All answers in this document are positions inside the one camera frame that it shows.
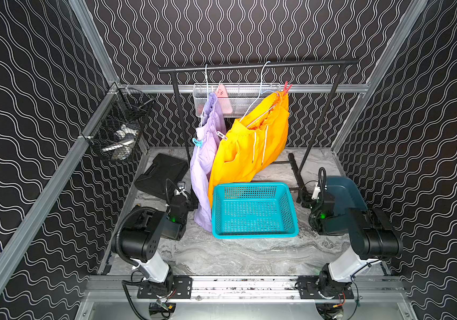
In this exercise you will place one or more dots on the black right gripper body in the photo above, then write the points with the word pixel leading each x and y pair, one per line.
pixel 311 204

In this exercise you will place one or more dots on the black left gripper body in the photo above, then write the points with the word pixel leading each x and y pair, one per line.
pixel 188 200

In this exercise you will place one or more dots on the white clothespin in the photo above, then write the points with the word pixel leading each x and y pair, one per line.
pixel 222 136

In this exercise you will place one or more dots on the orange shorts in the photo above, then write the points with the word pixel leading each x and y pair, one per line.
pixel 253 143

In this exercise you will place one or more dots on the red clothespin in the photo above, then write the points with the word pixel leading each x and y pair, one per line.
pixel 287 87

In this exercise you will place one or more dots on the light blue wire hanger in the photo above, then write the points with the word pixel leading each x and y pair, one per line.
pixel 271 88

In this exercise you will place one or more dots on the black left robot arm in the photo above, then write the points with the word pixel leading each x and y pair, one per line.
pixel 138 235

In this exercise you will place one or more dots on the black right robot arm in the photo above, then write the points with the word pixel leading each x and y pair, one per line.
pixel 372 239

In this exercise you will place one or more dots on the lilac shorts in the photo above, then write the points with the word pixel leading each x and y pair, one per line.
pixel 203 159

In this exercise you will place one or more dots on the dark teal plastic bin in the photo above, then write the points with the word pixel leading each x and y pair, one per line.
pixel 341 198

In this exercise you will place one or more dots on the black clothes rack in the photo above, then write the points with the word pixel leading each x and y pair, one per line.
pixel 301 187

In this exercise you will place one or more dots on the teal plastic basket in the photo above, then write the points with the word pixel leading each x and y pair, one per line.
pixel 253 211

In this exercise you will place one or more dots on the teal clothespin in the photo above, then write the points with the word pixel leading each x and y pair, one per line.
pixel 197 143

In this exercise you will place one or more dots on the pink object in basket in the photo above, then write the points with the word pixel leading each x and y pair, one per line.
pixel 223 97

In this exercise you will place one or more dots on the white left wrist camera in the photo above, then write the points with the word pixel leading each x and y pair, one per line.
pixel 180 188

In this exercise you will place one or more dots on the black wire basket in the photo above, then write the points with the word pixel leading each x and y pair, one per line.
pixel 117 136

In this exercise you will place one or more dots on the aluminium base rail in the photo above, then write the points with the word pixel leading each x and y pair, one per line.
pixel 245 297

